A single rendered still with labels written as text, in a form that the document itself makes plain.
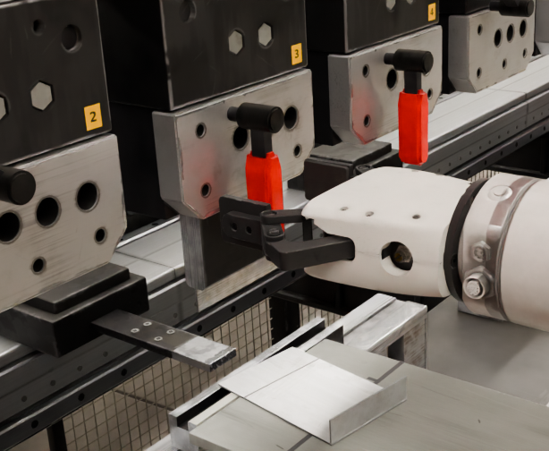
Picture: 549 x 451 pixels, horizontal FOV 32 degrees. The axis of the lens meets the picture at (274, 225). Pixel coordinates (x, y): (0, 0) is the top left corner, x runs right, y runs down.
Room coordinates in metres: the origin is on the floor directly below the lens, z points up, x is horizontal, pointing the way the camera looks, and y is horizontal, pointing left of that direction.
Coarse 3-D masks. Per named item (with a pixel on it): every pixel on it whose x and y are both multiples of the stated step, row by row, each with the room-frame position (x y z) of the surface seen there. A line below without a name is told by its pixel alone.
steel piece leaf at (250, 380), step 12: (276, 360) 0.74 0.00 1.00; (288, 360) 0.73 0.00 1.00; (300, 360) 0.73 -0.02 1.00; (312, 360) 0.73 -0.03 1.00; (240, 372) 0.72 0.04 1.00; (252, 372) 0.72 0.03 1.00; (264, 372) 0.71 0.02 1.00; (276, 372) 0.71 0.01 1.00; (288, 372) 0.71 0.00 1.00; (228, 384) 0.70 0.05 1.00; (240, 384) 0.70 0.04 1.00; (252, 384) 0.70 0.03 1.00; (264, 384) 0.70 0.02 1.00; (240, 396) 0.68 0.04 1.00
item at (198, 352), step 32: (64, 288) 0.84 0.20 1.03; (96, 288) 0.85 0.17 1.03; (128, 288) 0.86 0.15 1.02; (0, 320) 0.84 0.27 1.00; (32, 320) 0.81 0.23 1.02; (64, 320) 0.80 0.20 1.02; (96, 320) 0.83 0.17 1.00; (128, 320) 0.82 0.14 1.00; (64, 352) 0.80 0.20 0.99; (160, 352) 0.77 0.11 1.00; (192, 352) 0.75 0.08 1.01; (224, 352) 0.75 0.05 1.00
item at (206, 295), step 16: (192, 224) 0.67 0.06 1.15; (208, 224) 0.68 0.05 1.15; (192, 240) 0.68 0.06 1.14; (208, 240) 0.68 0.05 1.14; (192, 256) 0.68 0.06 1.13; (208, 256) 0.67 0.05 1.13; (224, 256) 0.69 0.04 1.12; (240, 256) 0.70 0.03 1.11; (256, 256) 0.72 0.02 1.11; (192, 272) 0.68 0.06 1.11; (208, 272) 0.67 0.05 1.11; (224, 272) 0.69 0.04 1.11; (240, 272) 0.71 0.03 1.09; (256, 272) 0.73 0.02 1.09; (208, 288) 0.69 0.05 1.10; (224, 288) 0.70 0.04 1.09; (240, 288) 0.71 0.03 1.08; (208, 304) 0.68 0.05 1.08
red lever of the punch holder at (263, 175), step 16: (240, 112) 0.64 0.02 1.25; (256, 112) 0.63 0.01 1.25; (272, 112) 0.62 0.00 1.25; (256, 128) 0.63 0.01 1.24; (272, 128) 0.62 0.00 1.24; (256, 144) 0.63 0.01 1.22; (256, 160) 0.63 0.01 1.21; (272, 160) 0.63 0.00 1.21; (256, 176) 0.63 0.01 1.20; (272, 176) 0.63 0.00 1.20; (256, 192) 0.63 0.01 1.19; (272, 192) 0.62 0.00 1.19; (272, 208) 0.62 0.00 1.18
